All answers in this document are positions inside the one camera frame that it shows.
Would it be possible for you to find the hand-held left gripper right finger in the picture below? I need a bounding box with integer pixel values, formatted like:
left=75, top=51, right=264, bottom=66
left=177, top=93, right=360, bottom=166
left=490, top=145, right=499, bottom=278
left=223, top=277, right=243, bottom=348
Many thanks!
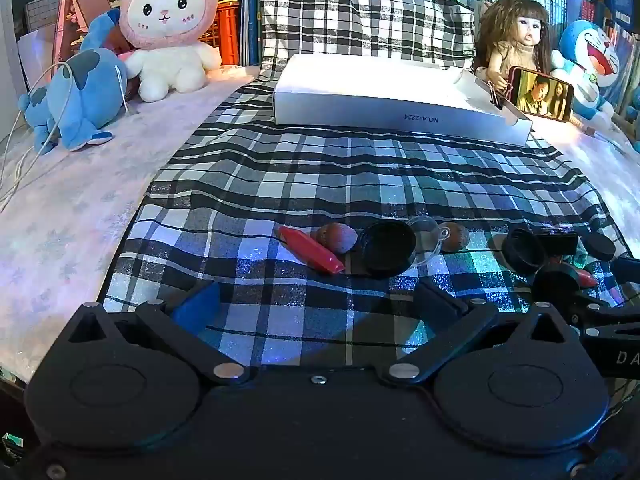
left=387, top=278, right=583, bottom=387

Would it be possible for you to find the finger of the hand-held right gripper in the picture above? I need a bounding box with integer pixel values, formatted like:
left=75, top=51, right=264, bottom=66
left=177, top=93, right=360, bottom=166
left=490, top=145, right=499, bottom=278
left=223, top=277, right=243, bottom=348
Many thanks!
left=611, top=256, right=640, bottom=286
left=567, top=291, right=640, bottom=334

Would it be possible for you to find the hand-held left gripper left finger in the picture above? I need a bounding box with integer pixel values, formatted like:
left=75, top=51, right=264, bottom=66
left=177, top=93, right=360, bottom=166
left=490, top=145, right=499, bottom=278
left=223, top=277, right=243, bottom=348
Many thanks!
left=65, top=279, right=251, bottom=387

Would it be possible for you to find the small black cap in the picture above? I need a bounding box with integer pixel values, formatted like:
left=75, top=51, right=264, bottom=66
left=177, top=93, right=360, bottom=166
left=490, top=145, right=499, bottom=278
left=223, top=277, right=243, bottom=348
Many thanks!
left=582, top=232, right=617, bottom=262

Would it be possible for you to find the small red object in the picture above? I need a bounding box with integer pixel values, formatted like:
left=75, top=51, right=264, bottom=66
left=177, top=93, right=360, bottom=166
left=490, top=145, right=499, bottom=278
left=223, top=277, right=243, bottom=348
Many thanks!
left=552, top=257, right=598, bottom=288

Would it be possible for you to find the black round cap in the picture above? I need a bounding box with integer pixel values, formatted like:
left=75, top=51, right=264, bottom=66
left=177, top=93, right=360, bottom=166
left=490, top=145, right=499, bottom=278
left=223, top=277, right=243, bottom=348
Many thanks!
left=531, top=262, right=582, bottom=306
left=501, top=227, right=547, bottom=276

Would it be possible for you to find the clear plastic cup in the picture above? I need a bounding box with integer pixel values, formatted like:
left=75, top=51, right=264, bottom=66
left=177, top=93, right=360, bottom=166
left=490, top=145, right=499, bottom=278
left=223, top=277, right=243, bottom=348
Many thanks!
left=406, top=216, right=442, bottom=266

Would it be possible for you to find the brown walnut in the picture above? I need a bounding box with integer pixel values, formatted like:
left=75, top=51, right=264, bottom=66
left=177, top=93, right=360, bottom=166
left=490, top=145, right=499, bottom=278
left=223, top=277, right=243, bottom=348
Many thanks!
left=311, top=222, right=358, bottom=255
left=439, top=221, right=471, bottom=253

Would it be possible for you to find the large black jar lid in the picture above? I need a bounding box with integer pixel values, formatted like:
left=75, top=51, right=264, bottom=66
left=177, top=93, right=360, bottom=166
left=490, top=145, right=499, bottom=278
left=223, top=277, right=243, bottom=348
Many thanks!
left=359, top=220, right=418, bottom=278

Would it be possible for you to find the black rectangular case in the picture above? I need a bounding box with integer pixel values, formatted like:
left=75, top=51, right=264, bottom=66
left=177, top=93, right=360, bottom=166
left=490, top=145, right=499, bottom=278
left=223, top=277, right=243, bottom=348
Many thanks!
left=537, top=227, right=580, bottom=257

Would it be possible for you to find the red tube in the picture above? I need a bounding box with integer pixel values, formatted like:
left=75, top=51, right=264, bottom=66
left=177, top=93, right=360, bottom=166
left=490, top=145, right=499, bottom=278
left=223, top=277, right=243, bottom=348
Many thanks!
left=277, top=225, right=346, bottom=276

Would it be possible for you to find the white cardboard box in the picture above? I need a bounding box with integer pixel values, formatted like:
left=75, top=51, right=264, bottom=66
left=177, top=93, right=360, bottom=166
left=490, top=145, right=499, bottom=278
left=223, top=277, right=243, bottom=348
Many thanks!
left=272, top=54, right=533, bottom=147

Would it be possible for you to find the black white plaid cloth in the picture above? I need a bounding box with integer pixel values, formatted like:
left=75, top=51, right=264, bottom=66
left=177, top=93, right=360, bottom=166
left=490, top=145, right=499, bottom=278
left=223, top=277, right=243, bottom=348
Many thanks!
left=100, top=0, right=633, bottom=367

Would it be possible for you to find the red smartphone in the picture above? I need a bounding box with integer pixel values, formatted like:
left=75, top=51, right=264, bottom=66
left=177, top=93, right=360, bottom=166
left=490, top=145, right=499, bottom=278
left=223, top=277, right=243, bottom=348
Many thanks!
left=505, top=66, right=575, bottom=123

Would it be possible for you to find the black binder clip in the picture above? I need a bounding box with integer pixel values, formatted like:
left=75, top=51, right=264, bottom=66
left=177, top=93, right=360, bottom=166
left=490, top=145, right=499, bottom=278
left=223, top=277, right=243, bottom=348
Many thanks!
left=480, top=77, right=508, bottom=111

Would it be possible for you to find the blue cat plush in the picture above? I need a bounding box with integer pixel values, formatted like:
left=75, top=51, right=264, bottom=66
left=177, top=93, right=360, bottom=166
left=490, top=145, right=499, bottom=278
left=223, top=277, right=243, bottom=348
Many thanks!
left=550, top=20, right=621, bottom=121

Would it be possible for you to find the blue spotted plush toy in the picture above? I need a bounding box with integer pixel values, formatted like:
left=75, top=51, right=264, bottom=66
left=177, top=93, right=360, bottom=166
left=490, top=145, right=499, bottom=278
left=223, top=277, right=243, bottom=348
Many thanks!
left=17, top=9, right=130, bottom=156

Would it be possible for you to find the brown haired doll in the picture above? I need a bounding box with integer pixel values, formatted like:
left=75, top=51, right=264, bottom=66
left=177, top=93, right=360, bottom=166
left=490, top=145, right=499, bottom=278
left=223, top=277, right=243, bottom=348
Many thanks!
left=472, top=0, right=553, bottom=106

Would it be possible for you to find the red plastic crate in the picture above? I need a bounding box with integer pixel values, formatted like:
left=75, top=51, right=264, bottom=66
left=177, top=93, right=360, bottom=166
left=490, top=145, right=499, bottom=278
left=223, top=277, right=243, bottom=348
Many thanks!
left=197, top=2, right=241, bottom=67

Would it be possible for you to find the pink white rabbit plush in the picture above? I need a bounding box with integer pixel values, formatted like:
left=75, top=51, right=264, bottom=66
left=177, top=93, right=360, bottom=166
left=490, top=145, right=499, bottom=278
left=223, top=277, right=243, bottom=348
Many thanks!
left=119, top=0, right=222, bottom=103

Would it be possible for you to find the row of blue books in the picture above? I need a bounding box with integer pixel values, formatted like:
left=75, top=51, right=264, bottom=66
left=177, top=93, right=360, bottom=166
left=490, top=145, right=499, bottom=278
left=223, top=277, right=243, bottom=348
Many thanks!
left=240, top=0, right=281, bottom=66

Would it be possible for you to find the pink box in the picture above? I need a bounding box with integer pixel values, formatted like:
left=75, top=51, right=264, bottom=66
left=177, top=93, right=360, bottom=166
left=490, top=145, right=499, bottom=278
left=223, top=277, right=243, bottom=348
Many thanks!
left=52, top=0, right=113, bottom=81

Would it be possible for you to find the grey grid board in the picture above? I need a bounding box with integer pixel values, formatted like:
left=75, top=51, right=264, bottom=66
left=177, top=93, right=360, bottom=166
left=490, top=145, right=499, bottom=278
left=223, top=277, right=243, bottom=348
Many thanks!
left=24, top=0, right=63, bottom=35

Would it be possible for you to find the thin white cord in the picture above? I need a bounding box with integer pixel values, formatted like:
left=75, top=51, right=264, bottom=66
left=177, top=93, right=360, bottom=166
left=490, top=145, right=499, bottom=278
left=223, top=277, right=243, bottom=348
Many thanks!
left=581, top=126, right=627, bottom=155

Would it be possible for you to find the white cable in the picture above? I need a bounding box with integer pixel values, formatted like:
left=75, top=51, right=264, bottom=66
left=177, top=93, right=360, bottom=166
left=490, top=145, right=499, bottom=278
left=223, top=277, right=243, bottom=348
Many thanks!
left=0, top=61, right=132, bottom=203

